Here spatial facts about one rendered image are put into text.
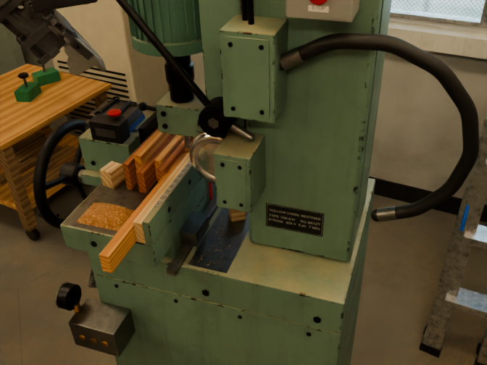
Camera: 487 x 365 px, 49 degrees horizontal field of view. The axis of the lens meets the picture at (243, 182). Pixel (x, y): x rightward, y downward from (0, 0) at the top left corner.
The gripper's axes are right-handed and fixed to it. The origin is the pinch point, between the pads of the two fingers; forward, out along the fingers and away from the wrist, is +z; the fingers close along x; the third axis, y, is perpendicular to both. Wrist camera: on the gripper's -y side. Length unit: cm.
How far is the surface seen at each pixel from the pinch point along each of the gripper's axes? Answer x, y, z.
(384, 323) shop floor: -2, 0, 143
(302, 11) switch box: 34.1, -31.1, 2.3
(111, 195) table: 6.7, 18.9, 19.6
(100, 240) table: 18.5, 23.4, 18.5
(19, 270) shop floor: -85, 103, 70
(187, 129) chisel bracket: 5.9, -2.8, 20.7
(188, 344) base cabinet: 23, 32, 54
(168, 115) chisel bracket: 3.3, -1.9, 16.5
